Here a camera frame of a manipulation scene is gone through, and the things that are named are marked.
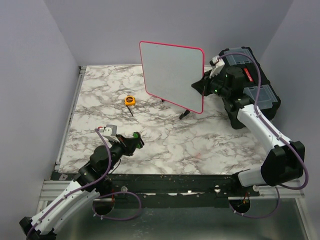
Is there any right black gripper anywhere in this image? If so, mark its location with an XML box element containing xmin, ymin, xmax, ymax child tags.
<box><xmin>192</xmin><ymin>69</ymin><xmax>231</xmax><ymax>99</ymax></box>

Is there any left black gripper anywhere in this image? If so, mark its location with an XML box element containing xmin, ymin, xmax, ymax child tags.
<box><xmin>103</xmin><ymin>134</ymin><xmax>140</xmax><ymax>174</ymax></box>

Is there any pink framed whiteboard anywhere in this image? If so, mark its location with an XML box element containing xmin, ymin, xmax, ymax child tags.
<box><xmin>139</xmin><ymin>41</ymin><xmax>205</xmax><ymax>114</ymax></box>

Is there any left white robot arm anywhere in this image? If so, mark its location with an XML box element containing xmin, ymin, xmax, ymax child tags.
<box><xmin>19</xmin><ymin>132</ymin><xmax>144</xmax><ymax>240</ymax></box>

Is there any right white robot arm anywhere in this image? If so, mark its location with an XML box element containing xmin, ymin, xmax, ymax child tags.
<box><xmin>191</xmin><ymin>63</ymin><xmax>307</xmax><ymax>196</ymax></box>

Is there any yellow tape measure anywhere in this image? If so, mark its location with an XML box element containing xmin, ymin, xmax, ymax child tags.
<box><xmin>124</xmin><ymin>95</ymin><xmax>136</xmax><ymax>117</ymax></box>

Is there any black plastic toolbox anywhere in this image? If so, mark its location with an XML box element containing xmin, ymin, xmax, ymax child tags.
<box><xmin>219</xmin><ymin>46</ymin><xmax>281</xmax><ymax>129</ymax></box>

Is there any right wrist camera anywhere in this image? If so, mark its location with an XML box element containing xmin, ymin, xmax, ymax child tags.
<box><xmin>209</xmin><ymin>55</ymin><xmax>225</xmax><ymax>78</ymax></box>

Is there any wire whiteboard stand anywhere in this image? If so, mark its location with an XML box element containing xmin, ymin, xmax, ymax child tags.
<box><xmin>161</xmin><ymin>99</ymin><xmax>191</xmax><ymax>120</ymax></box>

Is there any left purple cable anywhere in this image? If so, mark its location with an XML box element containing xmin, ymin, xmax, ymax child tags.
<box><xmin>26</xmin><ymin>127</ymin><xmax>143</xmax><ymax>240</ymax></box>

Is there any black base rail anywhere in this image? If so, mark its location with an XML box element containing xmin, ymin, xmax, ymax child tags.
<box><xmin>54</xmin><ymin>174</ymin><xmax>259</xmax><ymax>213</ymax></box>

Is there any aluminium side rail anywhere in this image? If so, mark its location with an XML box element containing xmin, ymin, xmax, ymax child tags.
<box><xmin>55</xmin><ymin>65</ymin><xmax>87</xmax><ymax>165</ymax></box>

